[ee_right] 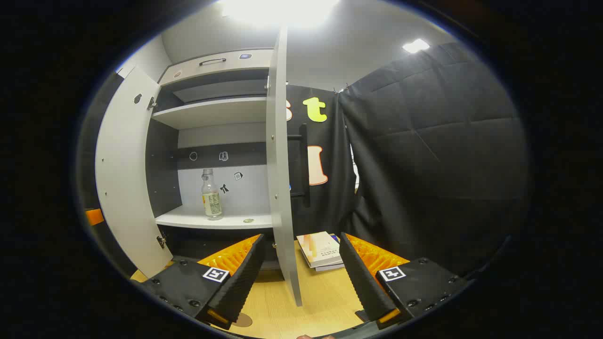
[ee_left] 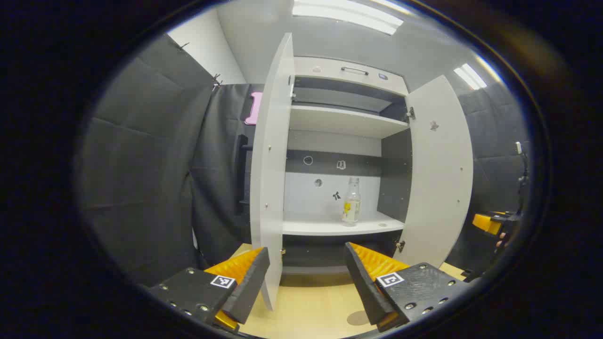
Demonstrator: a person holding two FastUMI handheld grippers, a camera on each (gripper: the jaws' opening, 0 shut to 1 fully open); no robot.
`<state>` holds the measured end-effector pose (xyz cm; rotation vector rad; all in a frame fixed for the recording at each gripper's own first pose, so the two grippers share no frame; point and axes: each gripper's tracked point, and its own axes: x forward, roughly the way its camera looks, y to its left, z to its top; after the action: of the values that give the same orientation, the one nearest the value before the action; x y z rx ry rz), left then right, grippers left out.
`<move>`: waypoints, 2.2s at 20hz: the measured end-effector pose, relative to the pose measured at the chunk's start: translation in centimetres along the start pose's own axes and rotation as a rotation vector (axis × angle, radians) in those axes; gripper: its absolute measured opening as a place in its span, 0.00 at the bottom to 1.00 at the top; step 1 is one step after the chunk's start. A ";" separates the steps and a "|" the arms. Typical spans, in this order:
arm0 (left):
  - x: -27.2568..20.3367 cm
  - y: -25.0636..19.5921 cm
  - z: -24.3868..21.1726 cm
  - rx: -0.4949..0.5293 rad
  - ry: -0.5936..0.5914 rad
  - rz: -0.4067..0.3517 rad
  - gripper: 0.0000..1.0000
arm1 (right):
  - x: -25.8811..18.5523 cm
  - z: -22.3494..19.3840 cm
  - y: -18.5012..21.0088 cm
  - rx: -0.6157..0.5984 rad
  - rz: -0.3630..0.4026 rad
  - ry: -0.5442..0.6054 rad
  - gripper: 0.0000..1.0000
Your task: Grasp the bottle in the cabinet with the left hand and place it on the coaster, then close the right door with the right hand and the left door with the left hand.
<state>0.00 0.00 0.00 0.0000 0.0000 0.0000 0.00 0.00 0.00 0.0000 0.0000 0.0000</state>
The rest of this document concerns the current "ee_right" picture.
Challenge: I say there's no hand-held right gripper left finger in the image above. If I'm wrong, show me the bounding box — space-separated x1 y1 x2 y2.
139 233 266 331

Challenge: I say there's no beige cover book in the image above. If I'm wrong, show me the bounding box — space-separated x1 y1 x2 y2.
297 231 344 269

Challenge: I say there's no grey cabinet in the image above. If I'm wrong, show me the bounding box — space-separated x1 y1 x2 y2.
146 47 289 271

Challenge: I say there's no grey cabinet door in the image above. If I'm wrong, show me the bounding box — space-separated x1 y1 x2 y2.
265 26 312 307
94 66 175 279

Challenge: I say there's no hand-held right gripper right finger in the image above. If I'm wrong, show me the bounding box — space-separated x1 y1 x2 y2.
338 232 475 330

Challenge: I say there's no large ceiling light panel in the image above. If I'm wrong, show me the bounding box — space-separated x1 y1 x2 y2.
219 0 341 27

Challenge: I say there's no black backdrop cloth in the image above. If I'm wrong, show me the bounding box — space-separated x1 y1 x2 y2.
78 42 529 278

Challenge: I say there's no clear plastic bottle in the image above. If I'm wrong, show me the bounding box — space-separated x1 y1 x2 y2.
202 169 224 221

